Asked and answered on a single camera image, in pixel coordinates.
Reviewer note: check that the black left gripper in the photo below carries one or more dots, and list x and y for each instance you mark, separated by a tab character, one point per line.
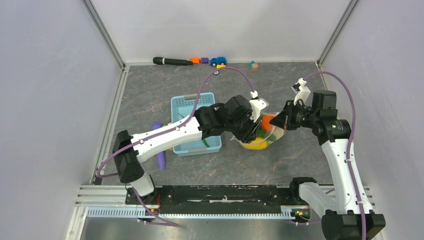
250	134

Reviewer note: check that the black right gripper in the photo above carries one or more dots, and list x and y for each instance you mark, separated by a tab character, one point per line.
284	119

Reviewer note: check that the orange toy fruit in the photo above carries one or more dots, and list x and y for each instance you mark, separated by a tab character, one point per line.
265	122

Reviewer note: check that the clear dotted zip top bag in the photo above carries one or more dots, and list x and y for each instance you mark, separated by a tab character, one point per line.
278	132

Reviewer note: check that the yellow toy lemon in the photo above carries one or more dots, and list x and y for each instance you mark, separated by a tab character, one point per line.
258	144

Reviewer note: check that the green toy bean pod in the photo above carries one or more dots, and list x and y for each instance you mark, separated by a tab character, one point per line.
206	143

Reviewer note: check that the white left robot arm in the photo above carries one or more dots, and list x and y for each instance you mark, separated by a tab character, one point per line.
131	150

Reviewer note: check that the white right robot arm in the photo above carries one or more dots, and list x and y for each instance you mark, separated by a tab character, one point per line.
348	215

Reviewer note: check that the yellow toy brick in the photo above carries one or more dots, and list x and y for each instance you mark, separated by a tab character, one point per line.
221	66

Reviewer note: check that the teal and wood cube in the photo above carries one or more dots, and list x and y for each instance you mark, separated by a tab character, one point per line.
253	66

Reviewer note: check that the blue toy car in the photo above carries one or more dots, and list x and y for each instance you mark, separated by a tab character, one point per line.
218	61

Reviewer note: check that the purple toy block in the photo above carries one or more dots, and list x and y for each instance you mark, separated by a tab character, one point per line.
204	60

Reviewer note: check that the orange toy block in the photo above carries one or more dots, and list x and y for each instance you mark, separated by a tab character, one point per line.
195	60

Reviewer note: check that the purple plastic cylinder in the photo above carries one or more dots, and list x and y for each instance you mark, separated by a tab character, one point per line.
161	157

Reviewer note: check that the black microphone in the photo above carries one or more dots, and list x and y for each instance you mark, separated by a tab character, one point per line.
170	61

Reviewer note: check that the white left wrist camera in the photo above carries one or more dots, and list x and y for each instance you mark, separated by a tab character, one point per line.
257	105

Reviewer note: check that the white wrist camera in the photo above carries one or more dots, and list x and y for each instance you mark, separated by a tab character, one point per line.
257	105
302	91

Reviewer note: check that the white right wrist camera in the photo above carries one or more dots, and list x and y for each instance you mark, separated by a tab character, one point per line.
302	91

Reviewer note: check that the black mounting base plate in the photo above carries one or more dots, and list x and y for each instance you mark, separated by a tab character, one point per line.
223	199

